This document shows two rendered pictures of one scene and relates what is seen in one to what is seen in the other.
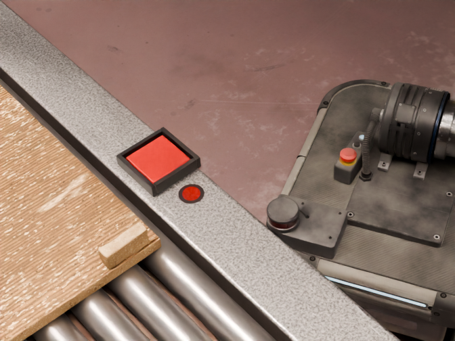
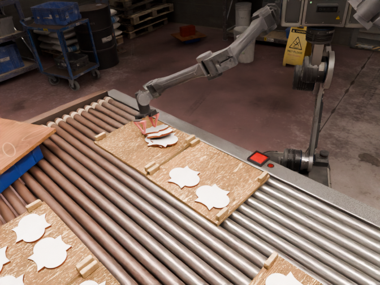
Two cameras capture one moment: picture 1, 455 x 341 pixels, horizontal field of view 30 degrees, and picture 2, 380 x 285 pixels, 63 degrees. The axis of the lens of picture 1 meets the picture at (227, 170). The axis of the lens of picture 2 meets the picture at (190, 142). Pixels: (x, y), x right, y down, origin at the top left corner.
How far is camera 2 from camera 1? 0.64 m
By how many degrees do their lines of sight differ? 13
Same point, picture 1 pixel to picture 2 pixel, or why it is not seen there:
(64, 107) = (224, 148)
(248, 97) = not seen: hidden behind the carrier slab
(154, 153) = (257, 156)
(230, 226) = (285, 172)
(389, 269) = not seen: hidden behind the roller
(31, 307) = (244, 193)
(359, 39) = (258, 142)
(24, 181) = (225, 165)
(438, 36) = (282, 139)
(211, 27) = not seen: hidden behind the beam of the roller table
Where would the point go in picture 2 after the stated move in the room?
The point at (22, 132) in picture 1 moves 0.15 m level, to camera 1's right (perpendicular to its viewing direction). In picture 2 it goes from (218, 154) to (249, 150)
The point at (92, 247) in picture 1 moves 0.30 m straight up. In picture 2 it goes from (253, 178) to (257, 117)
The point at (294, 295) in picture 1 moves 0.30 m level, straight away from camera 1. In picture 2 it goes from (310, 185) to (288, 143)
